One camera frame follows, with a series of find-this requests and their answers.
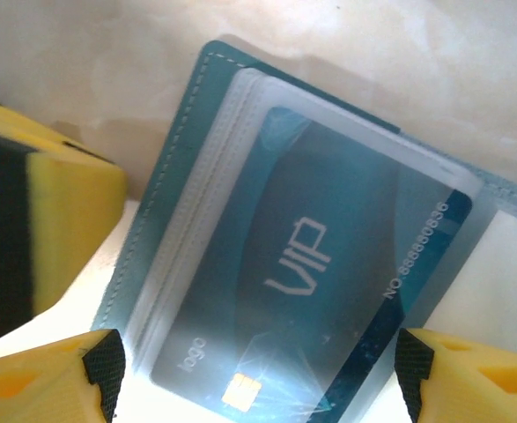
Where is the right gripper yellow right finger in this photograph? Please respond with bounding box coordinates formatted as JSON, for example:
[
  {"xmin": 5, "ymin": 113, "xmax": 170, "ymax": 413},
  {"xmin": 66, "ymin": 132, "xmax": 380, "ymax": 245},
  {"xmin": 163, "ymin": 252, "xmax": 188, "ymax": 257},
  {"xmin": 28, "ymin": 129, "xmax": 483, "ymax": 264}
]
[{"xmin": 394, "ymin": 328, "xmax": 517, "ymax": 423}]

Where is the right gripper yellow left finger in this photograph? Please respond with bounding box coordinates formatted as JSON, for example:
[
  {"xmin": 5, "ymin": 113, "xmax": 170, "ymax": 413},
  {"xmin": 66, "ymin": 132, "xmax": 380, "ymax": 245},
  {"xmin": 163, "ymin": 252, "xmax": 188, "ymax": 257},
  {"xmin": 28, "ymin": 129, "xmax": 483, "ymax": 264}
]
[{"xmin": 0, "ymin": 328, "xmax": 127, "ymax": 423}]

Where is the teal leather card holder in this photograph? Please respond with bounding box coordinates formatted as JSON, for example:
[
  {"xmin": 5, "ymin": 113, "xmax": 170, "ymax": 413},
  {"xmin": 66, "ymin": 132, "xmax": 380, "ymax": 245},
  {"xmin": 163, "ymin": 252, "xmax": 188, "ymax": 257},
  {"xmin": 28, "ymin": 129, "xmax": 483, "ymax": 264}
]
[{"xmin": 89, "ymin": 39, "xmax": 517, "ymax": 423}]

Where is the blue VIP card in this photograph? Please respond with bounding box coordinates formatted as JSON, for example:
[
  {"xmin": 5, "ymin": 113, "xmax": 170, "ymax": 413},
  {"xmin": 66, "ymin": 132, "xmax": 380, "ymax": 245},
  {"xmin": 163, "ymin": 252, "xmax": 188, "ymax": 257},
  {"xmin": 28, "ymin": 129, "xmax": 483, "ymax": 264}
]
[{"xmin": 150, "ymin": 105, "xmax": 475, "ymax": 423}]

